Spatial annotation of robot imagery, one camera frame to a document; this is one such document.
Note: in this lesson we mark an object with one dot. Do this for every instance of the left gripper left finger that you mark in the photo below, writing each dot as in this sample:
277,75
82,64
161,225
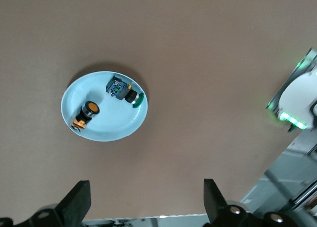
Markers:
71,207

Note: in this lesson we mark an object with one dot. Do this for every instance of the blue black small part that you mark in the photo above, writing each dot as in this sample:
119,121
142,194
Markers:
121,91

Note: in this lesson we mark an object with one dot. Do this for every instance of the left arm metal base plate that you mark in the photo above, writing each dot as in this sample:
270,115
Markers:
303,61

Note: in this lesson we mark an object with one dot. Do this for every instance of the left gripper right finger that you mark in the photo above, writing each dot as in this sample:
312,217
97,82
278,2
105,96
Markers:
215,207

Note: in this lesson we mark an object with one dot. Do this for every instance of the orange push button switch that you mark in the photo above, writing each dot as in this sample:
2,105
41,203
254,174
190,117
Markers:
86,112

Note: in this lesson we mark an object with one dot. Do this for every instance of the light blue round plate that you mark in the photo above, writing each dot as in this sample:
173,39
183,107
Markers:
111,123

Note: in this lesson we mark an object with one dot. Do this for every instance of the grey aluminium frame rail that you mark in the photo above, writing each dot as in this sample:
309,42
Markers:
280,172

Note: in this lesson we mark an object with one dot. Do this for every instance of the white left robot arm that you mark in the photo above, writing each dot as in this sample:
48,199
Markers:
294,98

